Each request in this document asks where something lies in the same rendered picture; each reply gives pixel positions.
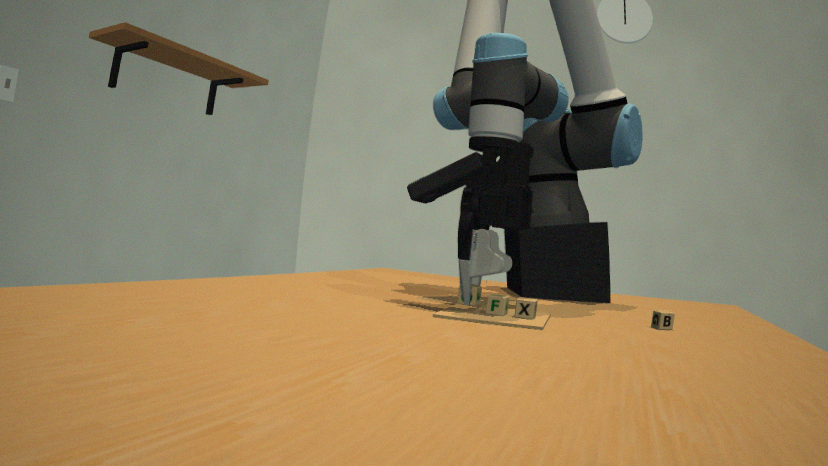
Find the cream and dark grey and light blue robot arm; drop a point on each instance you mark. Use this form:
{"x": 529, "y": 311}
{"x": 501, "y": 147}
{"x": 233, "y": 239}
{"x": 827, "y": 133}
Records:
{"x": 602, "y": 135}

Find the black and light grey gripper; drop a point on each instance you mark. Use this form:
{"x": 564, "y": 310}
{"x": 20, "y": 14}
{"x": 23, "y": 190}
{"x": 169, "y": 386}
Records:
{"x": 478, "y": 247}

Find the beige letter block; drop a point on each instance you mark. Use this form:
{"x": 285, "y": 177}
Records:
{"x": 497, "y": 304}
{"x": 475, "y": 296}
{"x": 526, "y": 308}
{"x": 662, "y": 319}

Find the tan square mat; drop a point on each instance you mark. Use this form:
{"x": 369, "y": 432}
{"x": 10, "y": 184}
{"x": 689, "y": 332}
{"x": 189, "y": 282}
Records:
{"x": 477, "y": 314}

